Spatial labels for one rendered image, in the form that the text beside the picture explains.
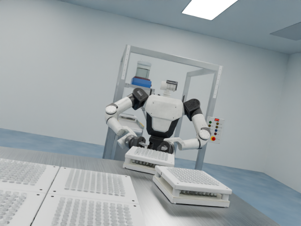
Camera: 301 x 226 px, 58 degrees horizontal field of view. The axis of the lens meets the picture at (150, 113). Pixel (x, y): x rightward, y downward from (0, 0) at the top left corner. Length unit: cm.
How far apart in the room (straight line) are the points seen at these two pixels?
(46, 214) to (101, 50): 570
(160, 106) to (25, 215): 147
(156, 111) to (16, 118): 489
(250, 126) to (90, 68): 398
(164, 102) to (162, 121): 14
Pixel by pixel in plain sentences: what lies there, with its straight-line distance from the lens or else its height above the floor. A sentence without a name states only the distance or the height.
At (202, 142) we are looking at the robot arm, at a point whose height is 103.
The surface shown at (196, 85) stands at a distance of 287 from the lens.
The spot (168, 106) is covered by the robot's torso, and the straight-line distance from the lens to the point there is 198.
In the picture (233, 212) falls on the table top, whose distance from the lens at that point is 114.
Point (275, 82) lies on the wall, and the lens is 722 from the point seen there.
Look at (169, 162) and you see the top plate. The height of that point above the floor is 96.
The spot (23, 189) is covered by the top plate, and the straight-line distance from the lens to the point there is 80.
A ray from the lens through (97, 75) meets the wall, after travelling 619.
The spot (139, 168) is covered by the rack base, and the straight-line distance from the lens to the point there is 136.
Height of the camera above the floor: 125
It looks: 3 degrees down
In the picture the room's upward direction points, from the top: 11 degrees clockwise
